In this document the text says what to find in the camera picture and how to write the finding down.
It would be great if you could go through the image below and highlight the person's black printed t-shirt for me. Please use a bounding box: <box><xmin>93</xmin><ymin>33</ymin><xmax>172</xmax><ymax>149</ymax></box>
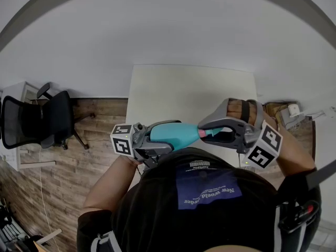
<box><xmin>76</xmin><ymin>146</ymin><xmax>322</xmax><ymax>252</ymax></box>

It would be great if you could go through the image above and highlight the person's right hand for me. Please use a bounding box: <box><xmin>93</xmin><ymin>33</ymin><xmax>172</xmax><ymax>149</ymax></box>
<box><xmin>226</xmin><ymin>99</ymin><xmax>259</xmax><ymax>127</ymax></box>

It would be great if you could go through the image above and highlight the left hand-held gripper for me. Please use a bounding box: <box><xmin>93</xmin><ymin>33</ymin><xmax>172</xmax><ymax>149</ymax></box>
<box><xmin>110</xmin><ymin>119</ymin><xmax>183</xmax><ymax>171</ymax></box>

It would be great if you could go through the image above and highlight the thin pale floor cable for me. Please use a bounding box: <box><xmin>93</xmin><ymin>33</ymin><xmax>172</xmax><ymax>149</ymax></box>
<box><xmin>39</xmin><ymin>151</ymin><xmax>61</xmax><ymax>249</ymax></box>

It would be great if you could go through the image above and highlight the brown cardboard box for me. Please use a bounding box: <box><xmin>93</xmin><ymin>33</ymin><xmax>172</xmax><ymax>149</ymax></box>
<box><xmin>263</xmin><ymin>102</ymin><xmax>290</xmax><ymax>123</ymax></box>

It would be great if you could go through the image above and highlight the person's right forearm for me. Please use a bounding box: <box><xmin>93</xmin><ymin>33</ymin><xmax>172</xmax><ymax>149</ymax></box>
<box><xmin>262</xmin><ymin>111</ymin><xmax>317</xmax><ymax>179</ymax></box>

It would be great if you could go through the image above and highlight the person's left forearm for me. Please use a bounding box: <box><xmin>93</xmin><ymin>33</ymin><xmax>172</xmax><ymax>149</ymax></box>
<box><xmin>82</xmin><ymin>155</ymin><xmax>144</xmax><ymax>212</ymax></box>

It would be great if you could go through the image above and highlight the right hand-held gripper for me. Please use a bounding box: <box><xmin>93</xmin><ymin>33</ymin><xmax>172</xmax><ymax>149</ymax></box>
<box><xmin>197</xmin><ymin>99</ymin><xmax>284</xmax><ymax>171</ymax></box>

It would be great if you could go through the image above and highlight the black office chair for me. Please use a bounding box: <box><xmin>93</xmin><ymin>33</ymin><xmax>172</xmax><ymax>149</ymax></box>
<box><xmin>0</xmin><ymin>82</ymin><xmax>96</xmax><ymax>151</ymax></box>

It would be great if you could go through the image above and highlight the black shoulder strap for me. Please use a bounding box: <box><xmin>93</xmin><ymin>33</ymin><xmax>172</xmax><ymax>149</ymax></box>
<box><xmin>303</xmin><ymin>159</ymin><xmax>336</xmax><ymax>192</ymax></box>

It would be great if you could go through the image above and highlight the pink and teal plastic toy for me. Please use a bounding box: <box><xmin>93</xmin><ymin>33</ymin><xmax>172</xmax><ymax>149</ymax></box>
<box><xmin>197</xmin><ymin>128</ymin><xmax>232</xmax><ymax>139</ymax></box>

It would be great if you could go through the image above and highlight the teal spray bottle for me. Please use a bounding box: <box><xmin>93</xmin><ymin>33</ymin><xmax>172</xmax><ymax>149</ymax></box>
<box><xmin>149</xmin><ymin>122</ymin><xmax>202</xmax><ymax>152</ymax></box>

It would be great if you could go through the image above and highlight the dark metal rack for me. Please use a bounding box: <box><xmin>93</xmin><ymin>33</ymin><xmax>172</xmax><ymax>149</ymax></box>
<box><xmin>0</xmin><ymin>198</ymin><xmax>37</xmax><ymax>252</ymax></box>

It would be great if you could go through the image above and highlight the black device red button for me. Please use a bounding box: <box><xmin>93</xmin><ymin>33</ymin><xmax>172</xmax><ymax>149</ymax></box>
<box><xmin>277</xmin><ymin>201</ymin><xmax>320</xmax><ymax>234</ymax></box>

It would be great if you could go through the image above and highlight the white square table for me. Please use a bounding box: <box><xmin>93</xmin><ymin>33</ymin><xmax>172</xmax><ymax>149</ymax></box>
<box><xmin>125</xmin><ymin>64</ymin><xmax>258</xmax><ymax>179</ymax></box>

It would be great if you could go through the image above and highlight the white long desk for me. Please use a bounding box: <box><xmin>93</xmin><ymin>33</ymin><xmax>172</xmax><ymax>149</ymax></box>
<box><xmin>0</xmin><ymin>81</ymin><xmax>57</xmax><ymax>171</ymax></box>

